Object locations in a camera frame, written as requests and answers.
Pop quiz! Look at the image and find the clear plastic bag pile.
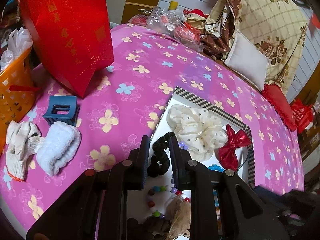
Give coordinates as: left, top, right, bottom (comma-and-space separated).
128, 6, 205, 53

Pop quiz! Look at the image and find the red cushion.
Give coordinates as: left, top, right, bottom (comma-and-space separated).
261, 84, 297, 132

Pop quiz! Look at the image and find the orange plastic basket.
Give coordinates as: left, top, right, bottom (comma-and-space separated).
0, 48, 35, 149

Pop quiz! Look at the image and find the brown leopard bow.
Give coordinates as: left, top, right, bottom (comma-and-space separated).
126, 196, 191, 239

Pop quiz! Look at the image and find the santa plush toy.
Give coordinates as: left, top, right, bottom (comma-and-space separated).
183, 9, 208, 32

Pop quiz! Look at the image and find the striped white jewelry tray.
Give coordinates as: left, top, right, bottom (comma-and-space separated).
94, 87, 256, 240

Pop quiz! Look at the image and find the red satin bow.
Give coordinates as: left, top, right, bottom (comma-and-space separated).
218, 124, 251, 172

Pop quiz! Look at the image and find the beige floral quilt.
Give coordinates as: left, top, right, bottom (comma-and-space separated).
201, 0, 308, 93

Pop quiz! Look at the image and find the blue hair claw clip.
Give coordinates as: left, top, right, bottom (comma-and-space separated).
42, 95, 80, 127

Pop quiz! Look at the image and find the white small pillow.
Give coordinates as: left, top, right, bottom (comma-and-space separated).
225, 30, 270, 91

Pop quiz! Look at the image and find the small colourful bead bracelet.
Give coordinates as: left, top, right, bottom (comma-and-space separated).
146, 178, 191, 218

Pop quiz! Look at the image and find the large red gift bag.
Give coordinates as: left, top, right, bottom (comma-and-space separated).
20, 0, 114, 98

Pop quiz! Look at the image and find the white fuzzy sock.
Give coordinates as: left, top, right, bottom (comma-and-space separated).
36, 121, 81, 177

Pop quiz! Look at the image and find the blue bead bracelet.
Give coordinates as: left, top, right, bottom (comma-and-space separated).
207, 164, 225, 173

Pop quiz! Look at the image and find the pink floral bed sheet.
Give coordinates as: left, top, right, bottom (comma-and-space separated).
1, 24, 304, 230

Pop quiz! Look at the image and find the black hair scrunchie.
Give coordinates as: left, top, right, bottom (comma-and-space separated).
147, 132, 175, 178

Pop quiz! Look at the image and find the cream dotted scrunchie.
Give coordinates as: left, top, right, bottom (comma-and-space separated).
167, 105, 228, 161

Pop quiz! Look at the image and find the red shopping bag on chair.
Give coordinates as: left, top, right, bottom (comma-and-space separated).
291, 99, 313, 134

